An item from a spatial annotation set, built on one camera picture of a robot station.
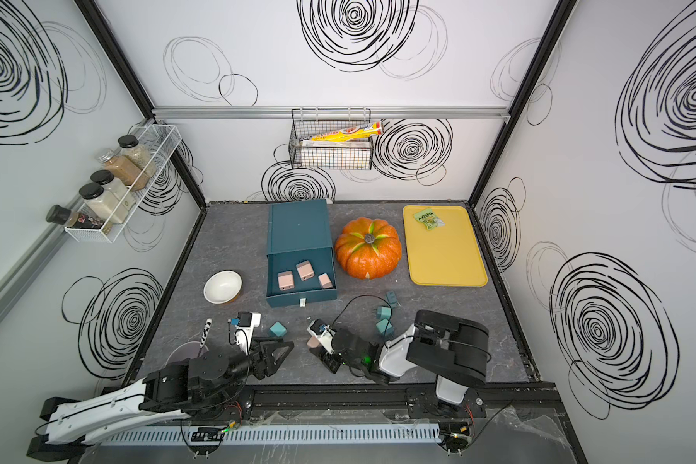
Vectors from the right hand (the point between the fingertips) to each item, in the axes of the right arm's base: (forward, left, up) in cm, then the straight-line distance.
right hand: (316, 344), depth 83 cm
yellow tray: (+33, -44, -2) cm, 55 cm away
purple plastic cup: (-4, +34, +5) cm, 35 cm away
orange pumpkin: (+27, -15, +11) cm, 33 cm away
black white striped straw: (0, +29, +9) cm, 30 cm away
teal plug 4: (+5, -20, +1) cm, 21 cm away
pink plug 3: (0, +1, +3) cm, 3 cm away
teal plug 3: (+9, -19, +3) cm, 22 cm away
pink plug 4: (+11, -3, +17) cm, 21 cm away
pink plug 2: (+12, +8, +16) cm, 22 cm away
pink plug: (+15, +3, +16) cm, 22 cm away
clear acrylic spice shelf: (+55, +55, +31) cm, 83 cm away
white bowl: (+17, +33, +2) cm, 37 cm away
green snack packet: (+51, -39, -1) cm, 64 cm away
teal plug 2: (+14, -23, +3) cm, 27 cm away
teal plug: (+4, +12, +1) cm, 12 cm away
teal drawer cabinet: (+20, +5, +15) cm, 26 cm away
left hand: (-5, +5, +14) cm, 15 cm away
